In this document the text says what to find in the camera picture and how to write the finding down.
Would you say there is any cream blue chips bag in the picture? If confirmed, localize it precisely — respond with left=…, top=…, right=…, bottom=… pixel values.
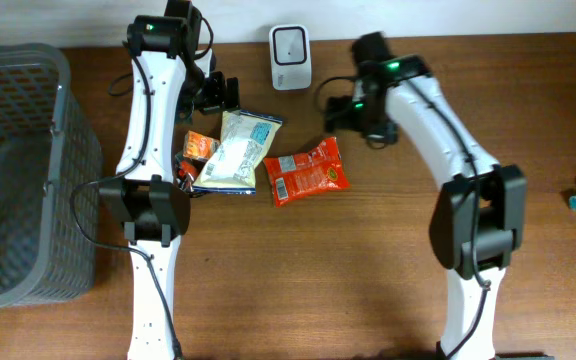
left=192, top=110, right=283, bottom=195

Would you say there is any small orange box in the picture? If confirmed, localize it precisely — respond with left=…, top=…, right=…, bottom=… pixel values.
left=182, top=131, right=220, bottom=162

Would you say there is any black red snack packet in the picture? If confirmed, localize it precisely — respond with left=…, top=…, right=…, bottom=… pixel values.
left=175, top=154, right=199, bottom=193

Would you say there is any red snack bag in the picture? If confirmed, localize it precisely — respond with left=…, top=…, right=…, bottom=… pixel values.
left=263, top=137, right=350, bottom=207

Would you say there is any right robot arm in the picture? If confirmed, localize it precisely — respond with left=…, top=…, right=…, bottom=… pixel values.
left=324, top=32, right=527, bottom=359

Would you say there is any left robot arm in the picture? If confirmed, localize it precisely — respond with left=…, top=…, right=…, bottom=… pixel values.
left=99, top=1, right=240, bottom=359

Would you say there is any white barcode scanner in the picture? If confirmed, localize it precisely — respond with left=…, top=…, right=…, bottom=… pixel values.
left=268, top=24, right=312, bottom=91

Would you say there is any grey plastic mesh basket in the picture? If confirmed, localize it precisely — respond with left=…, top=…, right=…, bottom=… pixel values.
left=0, top=43, right=103, bottom=308

